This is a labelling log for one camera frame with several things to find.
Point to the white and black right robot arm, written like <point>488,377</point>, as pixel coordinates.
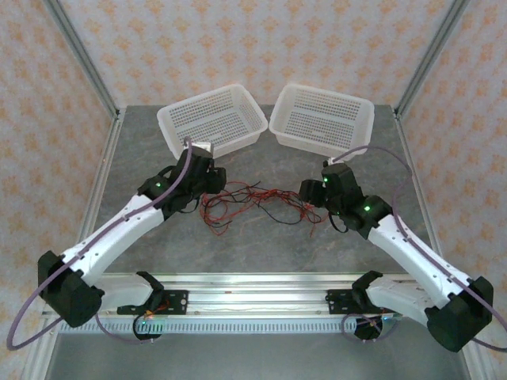
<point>408,253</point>

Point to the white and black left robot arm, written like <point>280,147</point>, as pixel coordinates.
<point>119,229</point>

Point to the black right gripper lead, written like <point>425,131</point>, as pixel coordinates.
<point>332,223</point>

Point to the white perforated plastic basket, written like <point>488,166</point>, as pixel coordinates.
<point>321,118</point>
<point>214,118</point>

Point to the aluminium mounting beam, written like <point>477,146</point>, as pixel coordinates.
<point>257,293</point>

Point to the black round base cover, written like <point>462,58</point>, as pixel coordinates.
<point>366,334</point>
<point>144,334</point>

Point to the aluminium side rail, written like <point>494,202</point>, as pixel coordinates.
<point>410,158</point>
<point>105,166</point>

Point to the aluminium frame post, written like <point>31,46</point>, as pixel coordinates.
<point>428,59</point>
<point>86,59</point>

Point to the aluminium frame leg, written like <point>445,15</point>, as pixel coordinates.
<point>471,366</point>
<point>39,360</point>

